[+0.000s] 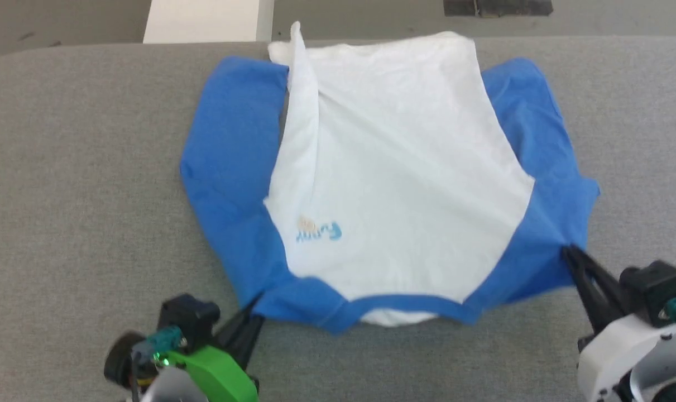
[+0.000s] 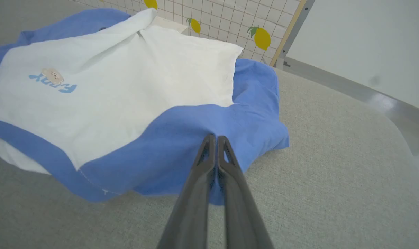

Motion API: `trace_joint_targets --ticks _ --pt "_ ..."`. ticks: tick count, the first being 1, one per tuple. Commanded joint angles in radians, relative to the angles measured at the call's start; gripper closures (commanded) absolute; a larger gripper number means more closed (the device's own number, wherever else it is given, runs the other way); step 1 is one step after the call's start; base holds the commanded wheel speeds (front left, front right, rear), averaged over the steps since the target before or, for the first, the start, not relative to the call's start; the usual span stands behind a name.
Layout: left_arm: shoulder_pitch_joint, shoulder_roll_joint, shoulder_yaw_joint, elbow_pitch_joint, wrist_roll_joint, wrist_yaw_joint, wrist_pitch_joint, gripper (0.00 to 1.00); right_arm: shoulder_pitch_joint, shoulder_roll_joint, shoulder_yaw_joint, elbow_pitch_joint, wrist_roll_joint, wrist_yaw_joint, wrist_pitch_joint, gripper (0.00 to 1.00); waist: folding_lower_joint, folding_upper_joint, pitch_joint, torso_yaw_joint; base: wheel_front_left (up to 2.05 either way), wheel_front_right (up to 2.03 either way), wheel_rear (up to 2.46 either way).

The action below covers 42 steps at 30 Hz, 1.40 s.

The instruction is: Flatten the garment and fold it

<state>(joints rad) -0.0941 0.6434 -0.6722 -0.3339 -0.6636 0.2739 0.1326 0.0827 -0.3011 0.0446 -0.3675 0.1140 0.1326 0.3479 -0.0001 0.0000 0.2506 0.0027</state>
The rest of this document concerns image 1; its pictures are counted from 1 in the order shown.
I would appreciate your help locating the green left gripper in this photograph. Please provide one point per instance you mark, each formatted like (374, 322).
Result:
(217, 374)

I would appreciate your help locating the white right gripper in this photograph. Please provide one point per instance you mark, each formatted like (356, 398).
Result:
(617, 352)

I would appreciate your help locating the white and blue t-shirt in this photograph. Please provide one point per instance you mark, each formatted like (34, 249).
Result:
(399, 167)

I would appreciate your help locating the white box table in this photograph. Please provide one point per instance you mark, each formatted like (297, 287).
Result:
(204, 19)

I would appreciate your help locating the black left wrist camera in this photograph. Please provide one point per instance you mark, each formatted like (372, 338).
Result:
(190, 318)

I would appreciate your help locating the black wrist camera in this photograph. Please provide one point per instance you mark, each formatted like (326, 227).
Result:
(190, 318)
(653, 285)

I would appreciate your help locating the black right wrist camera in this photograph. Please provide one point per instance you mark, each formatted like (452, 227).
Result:
(653, 285)

